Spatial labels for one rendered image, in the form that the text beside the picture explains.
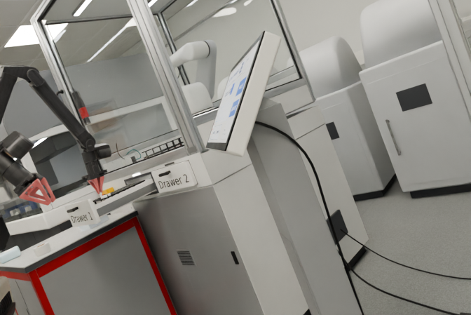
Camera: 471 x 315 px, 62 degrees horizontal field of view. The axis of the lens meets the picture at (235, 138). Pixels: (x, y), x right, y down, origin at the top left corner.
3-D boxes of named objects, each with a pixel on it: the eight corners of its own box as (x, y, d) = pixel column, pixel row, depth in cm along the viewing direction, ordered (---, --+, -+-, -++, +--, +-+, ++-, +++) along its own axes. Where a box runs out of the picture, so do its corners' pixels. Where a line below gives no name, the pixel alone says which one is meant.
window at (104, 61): (186, 144, 167) (101, -70, 162) (103, 175, 229) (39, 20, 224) (188, 144, 168) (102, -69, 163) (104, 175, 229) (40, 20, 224)
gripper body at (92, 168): (82, 180, 180) (77, 165, 180) (102, 174, 187) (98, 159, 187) (87, 179, 175) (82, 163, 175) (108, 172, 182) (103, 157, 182)
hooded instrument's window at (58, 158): (43, 212, 242) (14, 145, 240) (-16, 228, 370) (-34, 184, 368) (181, 153, 322) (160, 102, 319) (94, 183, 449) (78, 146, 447)
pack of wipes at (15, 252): (21, 255, 205) (17, 247, 205) (1, 264, 200) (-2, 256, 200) (20, 252, 218) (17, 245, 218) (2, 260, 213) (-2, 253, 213)
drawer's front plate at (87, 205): (97, 223, 167) (87, 199, 166) (73, 226, 188) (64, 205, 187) (101, 221, 168) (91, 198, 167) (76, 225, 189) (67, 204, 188)
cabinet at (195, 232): (283, 360, 164) (213, 184, 160) (156, 328, 238) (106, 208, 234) (374, 248, 231) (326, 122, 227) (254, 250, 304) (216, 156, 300)
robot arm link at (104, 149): (78, 136, 181) (85, 140, 174) (101, 130, 188) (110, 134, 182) (82, 160, 184) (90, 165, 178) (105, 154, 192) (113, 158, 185)
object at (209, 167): (212, 184, 161) (199, 152, 160) (107, 207, 234) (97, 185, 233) (325, 123, 227) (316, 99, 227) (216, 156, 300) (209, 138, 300)
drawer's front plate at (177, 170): (195, 185, 166) (185, 161, 166) (159, 193, 187) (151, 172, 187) (198, 184, 168) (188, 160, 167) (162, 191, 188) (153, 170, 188)
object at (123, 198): (98, 218, 169) (92, 205, 169) (76, 222, 187) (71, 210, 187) (169, 184, 197) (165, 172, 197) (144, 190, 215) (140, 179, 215)
